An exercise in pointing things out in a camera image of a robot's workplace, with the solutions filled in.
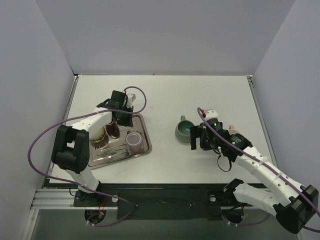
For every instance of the mauve cylindrical mug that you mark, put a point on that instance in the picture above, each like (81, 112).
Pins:
(134, 143)

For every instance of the teal glazed mug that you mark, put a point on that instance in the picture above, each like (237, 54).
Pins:
(183, 130)

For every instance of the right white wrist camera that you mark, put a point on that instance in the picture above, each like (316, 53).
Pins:
(211, 116)

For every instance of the stainless steel tray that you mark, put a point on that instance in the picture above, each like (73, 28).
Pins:
(115, 151)

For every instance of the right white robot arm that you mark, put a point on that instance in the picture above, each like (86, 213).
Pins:
(292, 203)

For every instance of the small brown mug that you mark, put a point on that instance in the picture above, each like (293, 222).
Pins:
(112, 130)

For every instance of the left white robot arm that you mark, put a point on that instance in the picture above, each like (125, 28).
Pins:
(71, 150)

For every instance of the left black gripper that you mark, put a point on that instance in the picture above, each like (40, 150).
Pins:
(122, 117)

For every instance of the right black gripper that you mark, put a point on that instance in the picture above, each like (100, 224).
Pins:
(196, 135)

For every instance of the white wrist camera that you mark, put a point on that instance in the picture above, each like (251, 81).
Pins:
(130, 98)
(211, 116)

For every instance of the pink faceted mug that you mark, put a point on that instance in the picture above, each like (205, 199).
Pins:
(232, 128)

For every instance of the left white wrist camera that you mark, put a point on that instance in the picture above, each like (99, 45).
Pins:
(130, 98)

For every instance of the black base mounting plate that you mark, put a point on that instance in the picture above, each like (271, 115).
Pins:
(151, 201)

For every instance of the cream beige mug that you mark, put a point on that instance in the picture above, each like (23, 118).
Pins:
(100, 139)

